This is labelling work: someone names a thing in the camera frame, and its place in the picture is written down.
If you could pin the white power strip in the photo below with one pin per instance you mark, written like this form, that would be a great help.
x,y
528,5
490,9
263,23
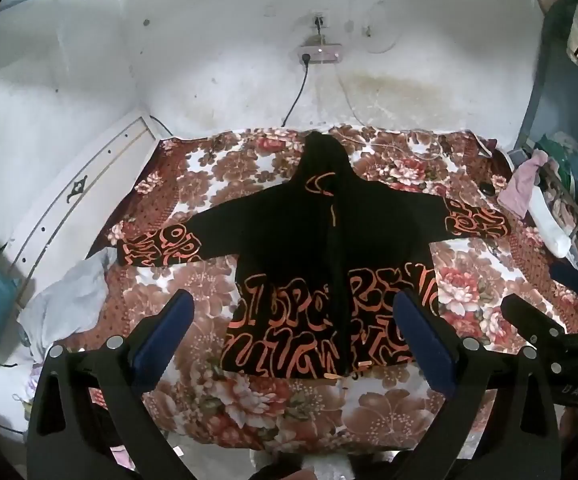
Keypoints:
x,y
319,54

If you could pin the blue mosquito net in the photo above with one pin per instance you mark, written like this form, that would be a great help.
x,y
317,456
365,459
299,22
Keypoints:
x,y
554,105

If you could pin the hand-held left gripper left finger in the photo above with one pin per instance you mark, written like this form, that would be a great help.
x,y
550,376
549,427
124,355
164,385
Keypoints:
x,y
161,345

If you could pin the pink cloth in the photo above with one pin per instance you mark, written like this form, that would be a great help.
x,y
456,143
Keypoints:
x,y
521,187

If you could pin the pale grey crumpled cloth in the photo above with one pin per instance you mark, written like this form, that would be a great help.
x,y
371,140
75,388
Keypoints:
x,y
69,300

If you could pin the wall socket with plug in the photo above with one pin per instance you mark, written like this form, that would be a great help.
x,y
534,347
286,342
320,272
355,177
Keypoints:
x,y
318,21

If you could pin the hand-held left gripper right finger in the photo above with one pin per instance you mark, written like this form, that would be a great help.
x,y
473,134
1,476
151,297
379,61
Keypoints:
x,y
426,345

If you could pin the dark blue cloth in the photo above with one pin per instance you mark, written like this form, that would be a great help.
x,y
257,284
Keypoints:
x,y
571,272

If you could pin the floral brown blanket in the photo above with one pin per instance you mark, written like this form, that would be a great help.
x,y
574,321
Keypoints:
x,y
279,410

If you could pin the black orange patterned hoodie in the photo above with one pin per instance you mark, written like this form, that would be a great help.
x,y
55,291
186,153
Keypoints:
x,y
319,260

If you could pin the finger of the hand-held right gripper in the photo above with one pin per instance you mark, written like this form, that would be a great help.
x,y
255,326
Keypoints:
x,y
529,320

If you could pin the small black oval object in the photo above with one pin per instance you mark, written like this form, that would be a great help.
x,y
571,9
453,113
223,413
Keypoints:
x,y
486,189

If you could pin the white cloth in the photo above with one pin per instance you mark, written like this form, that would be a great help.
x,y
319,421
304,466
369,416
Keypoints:
x,y
551,230

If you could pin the white wooden headboard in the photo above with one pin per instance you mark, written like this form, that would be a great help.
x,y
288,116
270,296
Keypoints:
x,y
84,195

